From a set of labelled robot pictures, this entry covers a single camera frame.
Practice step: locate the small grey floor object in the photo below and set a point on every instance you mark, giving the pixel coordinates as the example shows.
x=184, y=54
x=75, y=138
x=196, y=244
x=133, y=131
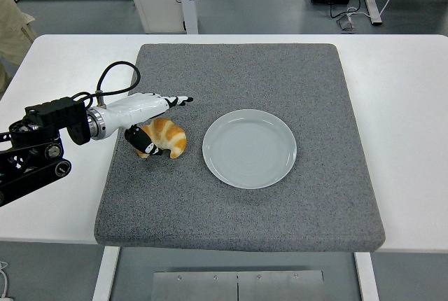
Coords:
x=346, y=24

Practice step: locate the grey felt mat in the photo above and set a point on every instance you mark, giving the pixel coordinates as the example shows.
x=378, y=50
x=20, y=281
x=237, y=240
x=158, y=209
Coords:
x=245, y=217

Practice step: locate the light grey round plate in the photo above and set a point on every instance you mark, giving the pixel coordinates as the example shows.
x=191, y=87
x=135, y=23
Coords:
x=249, y=148

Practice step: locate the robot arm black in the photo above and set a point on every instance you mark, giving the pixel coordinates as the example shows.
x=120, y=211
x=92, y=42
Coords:
x=52, y=112

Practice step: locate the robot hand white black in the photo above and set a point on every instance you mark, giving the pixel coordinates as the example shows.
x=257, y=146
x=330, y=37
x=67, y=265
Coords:
x=136, y=110

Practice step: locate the person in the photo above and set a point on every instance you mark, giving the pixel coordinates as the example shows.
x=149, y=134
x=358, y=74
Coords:
x=14, y=28

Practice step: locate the white table leg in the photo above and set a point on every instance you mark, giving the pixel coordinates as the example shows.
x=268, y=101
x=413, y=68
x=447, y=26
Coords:
x=367, y=276
x=105, y=273

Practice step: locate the croissant bread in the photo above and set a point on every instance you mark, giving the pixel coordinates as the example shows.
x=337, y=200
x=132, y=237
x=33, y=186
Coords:
x=171, y=136

